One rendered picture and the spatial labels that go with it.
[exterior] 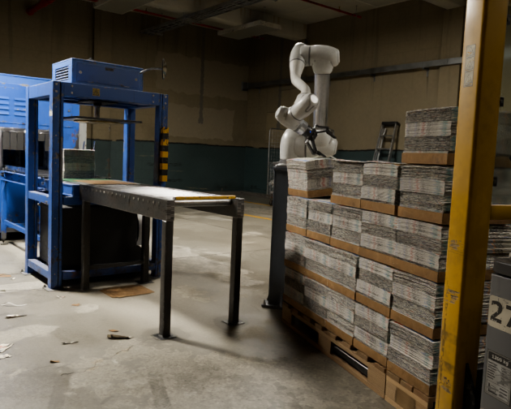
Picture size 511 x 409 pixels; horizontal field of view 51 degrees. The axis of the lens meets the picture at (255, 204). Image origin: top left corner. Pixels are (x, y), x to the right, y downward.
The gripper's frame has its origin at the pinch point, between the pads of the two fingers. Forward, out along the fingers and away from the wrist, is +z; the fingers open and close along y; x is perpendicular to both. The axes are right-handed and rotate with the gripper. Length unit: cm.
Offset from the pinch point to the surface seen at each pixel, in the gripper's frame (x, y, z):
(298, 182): 2.0, 30.0, -7.4
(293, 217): -1, 50, 2
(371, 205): 85, 36, -6
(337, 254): 57, 61, 8
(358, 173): 71, 23, -12
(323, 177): 14.5, 21.8, -0.5
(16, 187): -350, 143, -150
